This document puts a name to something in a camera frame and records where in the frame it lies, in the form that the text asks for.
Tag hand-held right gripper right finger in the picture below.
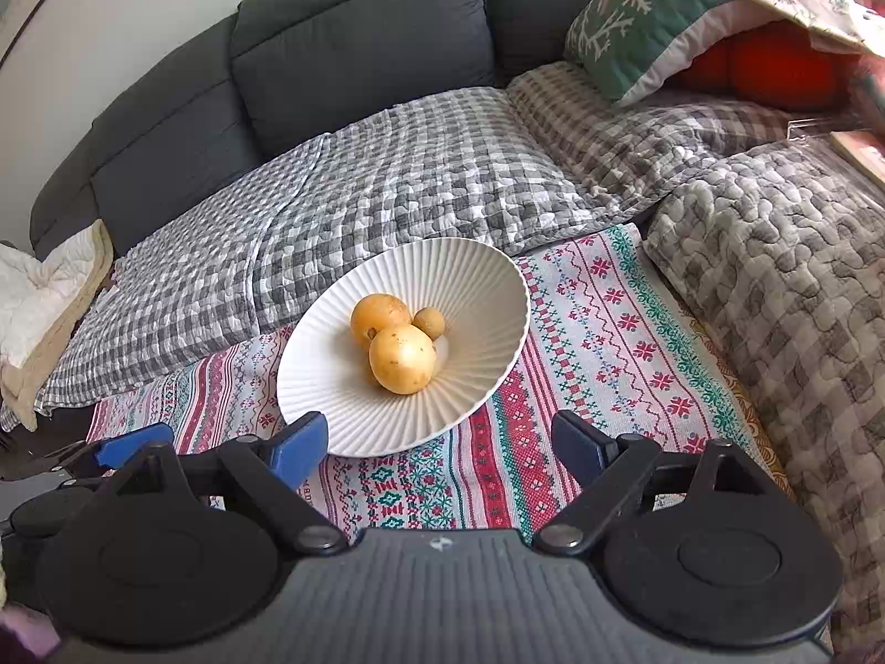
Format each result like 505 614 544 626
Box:
537 410 775 556

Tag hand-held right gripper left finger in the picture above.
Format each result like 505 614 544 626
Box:
114 413 348 557

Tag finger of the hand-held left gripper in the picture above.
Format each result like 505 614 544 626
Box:
0 422 175 484

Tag white ribbed plate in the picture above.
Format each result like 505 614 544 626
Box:
277 237 532 458

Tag red green patterned cloth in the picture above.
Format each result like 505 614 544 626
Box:
86 221 796 547

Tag pink fuzzy cloth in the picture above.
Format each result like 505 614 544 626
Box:
0 605 63 664

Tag cream fleece blanket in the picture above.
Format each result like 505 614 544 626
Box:
0 219 115 432

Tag yellow patterned cloth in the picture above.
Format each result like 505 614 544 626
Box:
681 304 796 499

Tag small tan longan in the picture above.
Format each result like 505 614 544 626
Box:
412 306 446 341

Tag brown checked quilt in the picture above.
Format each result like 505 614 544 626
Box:
507 61 885 658

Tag grey checked quilt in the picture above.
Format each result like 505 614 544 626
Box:
0 86 647 433

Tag clear plastic holder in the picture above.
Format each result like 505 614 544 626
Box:
787 114 858 146

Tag book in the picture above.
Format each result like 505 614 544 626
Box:
830 130 885 184

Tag grey fabric sofa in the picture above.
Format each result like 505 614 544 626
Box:
29 0 665 260

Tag green white patterned pillow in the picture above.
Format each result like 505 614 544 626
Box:
563 0 754 106

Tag orange cushion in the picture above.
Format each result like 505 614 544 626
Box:
674 20 858 112

